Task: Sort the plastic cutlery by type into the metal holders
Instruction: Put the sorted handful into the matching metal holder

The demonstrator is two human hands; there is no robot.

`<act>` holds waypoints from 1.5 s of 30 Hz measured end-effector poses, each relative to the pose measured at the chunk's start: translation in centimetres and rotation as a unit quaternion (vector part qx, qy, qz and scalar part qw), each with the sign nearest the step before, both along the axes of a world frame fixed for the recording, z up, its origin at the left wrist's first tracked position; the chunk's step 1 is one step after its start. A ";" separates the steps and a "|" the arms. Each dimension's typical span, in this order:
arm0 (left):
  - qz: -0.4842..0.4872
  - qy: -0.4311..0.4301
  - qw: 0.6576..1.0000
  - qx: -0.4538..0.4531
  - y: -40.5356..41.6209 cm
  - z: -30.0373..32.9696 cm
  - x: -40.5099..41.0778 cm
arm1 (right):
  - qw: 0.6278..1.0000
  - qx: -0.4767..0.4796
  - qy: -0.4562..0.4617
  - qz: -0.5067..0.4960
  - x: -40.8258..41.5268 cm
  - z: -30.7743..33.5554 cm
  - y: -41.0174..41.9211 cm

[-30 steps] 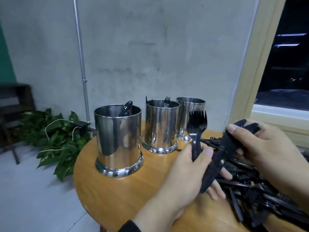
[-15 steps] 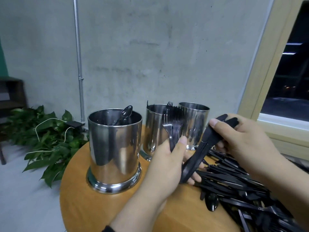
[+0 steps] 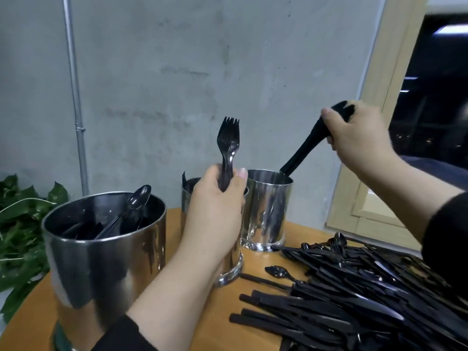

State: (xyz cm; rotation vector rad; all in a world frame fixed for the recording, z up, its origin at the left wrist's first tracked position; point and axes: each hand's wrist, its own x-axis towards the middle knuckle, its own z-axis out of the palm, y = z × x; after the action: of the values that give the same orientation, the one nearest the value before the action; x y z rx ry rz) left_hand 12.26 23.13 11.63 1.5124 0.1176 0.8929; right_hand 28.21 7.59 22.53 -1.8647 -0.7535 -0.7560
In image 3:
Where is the person's right hand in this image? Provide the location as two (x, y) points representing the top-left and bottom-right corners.
(320, 100), (400, 184)

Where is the person's left hand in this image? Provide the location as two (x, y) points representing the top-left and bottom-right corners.
(179, 163), (250, 269)

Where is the black plastic knife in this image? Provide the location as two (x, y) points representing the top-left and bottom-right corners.
(280, 100), (355, 177)

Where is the pile of black plastic cutlery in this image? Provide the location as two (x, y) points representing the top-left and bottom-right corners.
(229, 232), (468, 351)

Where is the person's right forearm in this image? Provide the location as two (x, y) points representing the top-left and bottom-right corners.
(366, 153), (468, 298)

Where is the person's left forearm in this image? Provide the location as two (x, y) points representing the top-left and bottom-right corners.
(91, 243), (242, 351)

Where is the dark parked car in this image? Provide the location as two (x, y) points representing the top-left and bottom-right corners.
(401, 156), (468, 191)

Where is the grey metal pipe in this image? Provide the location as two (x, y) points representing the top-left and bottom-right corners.
(62, 0), (90, 196)

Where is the green leafy plant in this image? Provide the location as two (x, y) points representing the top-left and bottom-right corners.
(0, 174), (70, 324)

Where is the thin white cable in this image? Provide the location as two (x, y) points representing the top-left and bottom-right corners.
(0, 197), (56, 216)

